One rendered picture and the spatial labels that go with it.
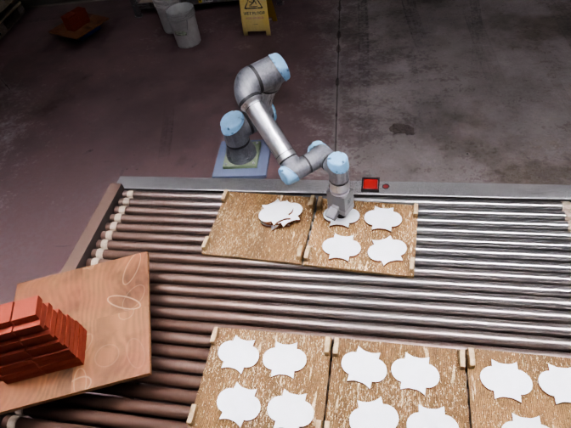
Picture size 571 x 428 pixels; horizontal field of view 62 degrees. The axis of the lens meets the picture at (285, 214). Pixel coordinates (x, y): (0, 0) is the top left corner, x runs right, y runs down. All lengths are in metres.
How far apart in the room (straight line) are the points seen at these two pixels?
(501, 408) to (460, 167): 2.24
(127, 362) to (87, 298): 0.33
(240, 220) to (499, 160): 2.20
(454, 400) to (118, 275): 1.21
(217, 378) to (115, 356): 0.34
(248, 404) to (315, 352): 0.27
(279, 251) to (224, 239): 0.24
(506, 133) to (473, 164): 0.43
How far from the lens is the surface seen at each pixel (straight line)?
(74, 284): 1.94
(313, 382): 1.60
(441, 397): 1.59
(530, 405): 1.64
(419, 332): 1.70
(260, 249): 1.90
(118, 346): 1.71
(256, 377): 1.63
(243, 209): 2.06
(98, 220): 2.26
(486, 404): 1.61
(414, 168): 3.54
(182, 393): 1.69
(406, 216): 1.96
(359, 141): 3.76
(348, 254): 1.83
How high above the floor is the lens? 2.41
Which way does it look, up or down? 47 degrees down
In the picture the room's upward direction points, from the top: 11 degrees counter-clockwise
